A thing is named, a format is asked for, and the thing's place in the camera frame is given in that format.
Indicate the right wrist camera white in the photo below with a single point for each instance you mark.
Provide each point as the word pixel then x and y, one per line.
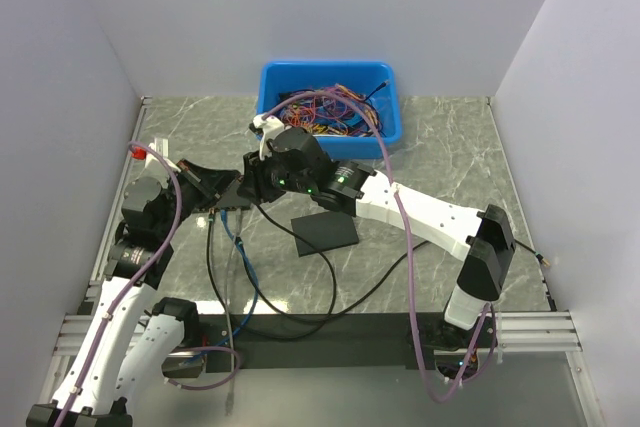
pixel 266 129

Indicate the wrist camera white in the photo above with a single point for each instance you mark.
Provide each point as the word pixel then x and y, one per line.
pixel 154 157
pixel 266 129

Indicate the aluminium rail frame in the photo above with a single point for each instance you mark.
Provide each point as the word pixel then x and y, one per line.
pixel 451 150

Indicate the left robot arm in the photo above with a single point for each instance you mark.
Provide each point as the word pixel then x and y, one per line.
pixel 112 366

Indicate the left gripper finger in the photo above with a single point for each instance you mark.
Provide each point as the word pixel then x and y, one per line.
pixel 206 182
pixel 231 200

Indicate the black network switch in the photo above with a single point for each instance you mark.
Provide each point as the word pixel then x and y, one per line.
pixel 209 208
pixel 327 230

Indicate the black base beam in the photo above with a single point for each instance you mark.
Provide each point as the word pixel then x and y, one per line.
pixel 360 340

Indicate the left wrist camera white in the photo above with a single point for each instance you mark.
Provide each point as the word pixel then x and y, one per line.
pixel 154 157

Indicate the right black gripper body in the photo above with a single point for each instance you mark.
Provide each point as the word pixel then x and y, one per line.
pixel 275 180

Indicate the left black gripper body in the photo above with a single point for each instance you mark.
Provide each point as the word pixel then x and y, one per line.
pixel 192 196

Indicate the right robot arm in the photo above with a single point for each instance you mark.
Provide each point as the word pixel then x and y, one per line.
pixel 482 239

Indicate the blue plastic bin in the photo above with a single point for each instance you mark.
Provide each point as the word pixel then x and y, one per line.
pixel 337 102

